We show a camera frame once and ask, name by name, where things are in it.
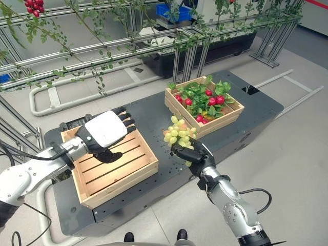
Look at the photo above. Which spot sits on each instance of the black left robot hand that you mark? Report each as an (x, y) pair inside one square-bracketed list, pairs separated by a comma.
[(106, 129)]

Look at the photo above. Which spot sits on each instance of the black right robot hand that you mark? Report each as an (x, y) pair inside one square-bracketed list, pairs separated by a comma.
[(194, 155)]

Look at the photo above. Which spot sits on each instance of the green grape bunch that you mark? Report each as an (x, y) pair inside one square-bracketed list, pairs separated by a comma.
[(179, 133)]

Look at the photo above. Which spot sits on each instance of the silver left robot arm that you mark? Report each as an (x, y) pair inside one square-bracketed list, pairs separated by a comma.
[(36, 170)]

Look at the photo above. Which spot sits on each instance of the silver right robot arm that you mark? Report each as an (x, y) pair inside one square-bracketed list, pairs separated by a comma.
[(230, 202)]

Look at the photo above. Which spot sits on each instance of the wooden crate with fruits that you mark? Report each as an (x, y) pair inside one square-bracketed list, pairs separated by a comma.
[(205, 112)]

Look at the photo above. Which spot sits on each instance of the dark grey mobile platform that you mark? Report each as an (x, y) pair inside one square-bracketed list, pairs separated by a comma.
[(164, 159)]

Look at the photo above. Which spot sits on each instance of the empty wooden crate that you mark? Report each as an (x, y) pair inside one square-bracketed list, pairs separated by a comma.
[(112, 166)]

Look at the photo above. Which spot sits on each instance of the green leafy fruit branches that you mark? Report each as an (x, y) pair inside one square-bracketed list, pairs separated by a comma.
[(205, 96)]

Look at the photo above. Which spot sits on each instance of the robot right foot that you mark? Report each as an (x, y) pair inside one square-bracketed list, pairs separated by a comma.
[(182, 234)]

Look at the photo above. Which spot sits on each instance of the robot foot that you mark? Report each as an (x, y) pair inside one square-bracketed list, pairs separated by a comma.
[(182, 234), (128, 237)]

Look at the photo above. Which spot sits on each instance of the black wheeled cart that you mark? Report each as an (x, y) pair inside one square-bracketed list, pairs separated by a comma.
[(202, 52)]

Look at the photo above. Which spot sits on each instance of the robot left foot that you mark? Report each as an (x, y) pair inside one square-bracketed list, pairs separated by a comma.
[(128, 237)]

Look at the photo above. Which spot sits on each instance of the small blue box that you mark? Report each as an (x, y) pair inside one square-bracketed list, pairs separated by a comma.
[(4, 78)]

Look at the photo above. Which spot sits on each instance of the blue plastic bin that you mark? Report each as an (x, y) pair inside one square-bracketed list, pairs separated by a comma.
[(174, 12)]

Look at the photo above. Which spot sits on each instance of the hanging red fruit cluster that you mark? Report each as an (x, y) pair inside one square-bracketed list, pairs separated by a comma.
[(35, 6)]

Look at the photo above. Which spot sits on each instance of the white tubular floor rail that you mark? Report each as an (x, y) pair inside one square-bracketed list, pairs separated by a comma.
[(84, 96), (289, 92)]

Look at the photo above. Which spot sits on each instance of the aluminium profile frame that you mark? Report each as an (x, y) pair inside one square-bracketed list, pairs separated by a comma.
[(128, 43)]

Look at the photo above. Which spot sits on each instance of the green vine on frame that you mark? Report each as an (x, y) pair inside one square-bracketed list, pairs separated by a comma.
[(107, 38)]

